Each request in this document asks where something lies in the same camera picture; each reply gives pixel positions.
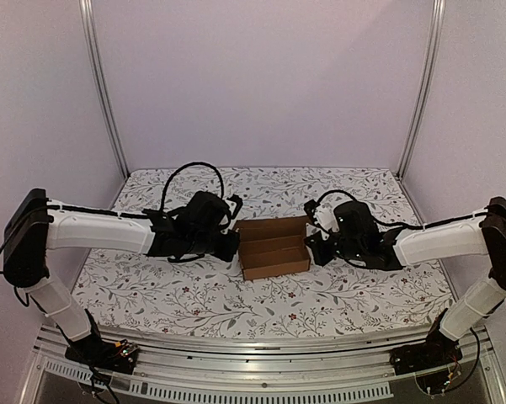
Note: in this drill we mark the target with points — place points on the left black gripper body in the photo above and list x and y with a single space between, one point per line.
226 253

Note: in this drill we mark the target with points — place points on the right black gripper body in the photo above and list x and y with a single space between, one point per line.
316 247

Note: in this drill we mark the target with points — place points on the brown cardboard box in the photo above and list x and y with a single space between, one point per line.
272 247

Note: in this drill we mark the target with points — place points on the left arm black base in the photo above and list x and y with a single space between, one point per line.
93 351

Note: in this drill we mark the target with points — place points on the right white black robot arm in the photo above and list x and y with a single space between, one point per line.
351 233

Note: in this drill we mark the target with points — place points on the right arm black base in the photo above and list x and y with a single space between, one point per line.
429 354

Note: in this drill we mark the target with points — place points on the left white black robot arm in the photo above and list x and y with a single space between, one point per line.
201 228

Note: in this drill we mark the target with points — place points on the floral patterned table mat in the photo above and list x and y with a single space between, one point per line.
210 298

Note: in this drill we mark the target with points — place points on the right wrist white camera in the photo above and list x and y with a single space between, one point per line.
322 218

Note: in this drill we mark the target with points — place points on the front aluminium rail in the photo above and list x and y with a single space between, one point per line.
343 369

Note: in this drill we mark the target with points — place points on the right aluminium frame post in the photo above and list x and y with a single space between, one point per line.
425 84

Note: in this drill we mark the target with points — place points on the aluminium frame post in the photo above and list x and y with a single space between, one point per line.
425 84
101 87

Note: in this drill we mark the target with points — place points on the left aluminium frame post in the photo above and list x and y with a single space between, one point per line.
101 87

